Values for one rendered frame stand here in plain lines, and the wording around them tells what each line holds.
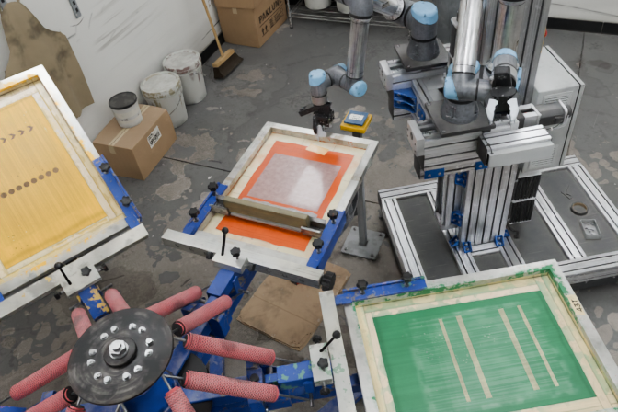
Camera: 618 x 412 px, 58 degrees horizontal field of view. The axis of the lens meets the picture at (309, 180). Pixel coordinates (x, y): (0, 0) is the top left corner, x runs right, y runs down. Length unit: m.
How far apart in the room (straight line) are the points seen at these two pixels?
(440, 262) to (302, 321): 0.82
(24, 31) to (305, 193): 2.12
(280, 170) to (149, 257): 1.42
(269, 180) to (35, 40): 1.92
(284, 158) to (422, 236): 1.02
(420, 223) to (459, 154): 0.98
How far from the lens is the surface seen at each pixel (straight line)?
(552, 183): 3.69
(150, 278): 3.63
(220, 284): 2.11
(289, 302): 3.27
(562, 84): 2.67
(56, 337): 3.62
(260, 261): 2.14
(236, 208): 2.37
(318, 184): 2.51
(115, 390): 1.68
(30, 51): 3.91
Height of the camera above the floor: 2.68
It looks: 43 degrees down
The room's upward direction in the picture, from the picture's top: 8 degrees counter-clockwise
